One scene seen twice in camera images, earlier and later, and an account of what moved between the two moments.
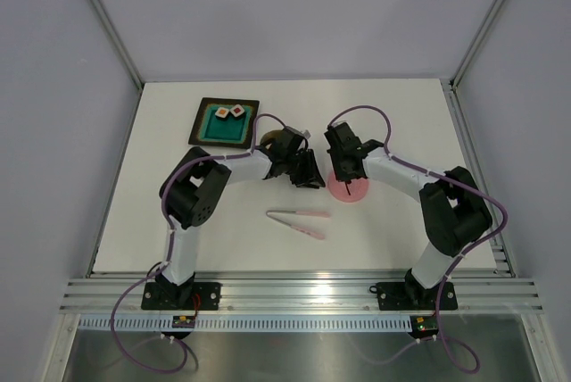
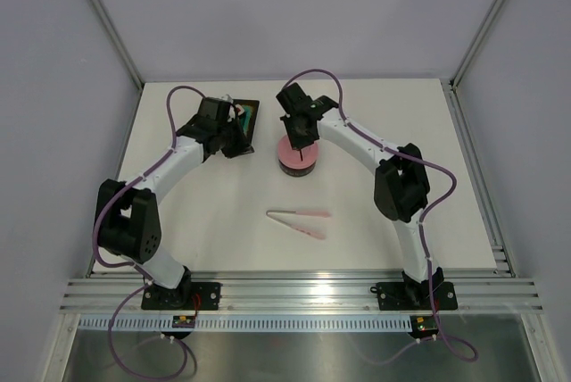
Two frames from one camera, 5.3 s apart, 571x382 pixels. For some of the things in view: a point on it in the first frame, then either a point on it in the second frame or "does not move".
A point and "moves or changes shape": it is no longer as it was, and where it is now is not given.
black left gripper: [310, 178] to [242, 147]
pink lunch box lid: [358, 188] moves or changes shape
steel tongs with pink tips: [304, 230] does not move
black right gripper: [340, 174] to [295, 142]
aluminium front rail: [302, 294] does not move
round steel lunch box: [270, 137] moves or changes shape
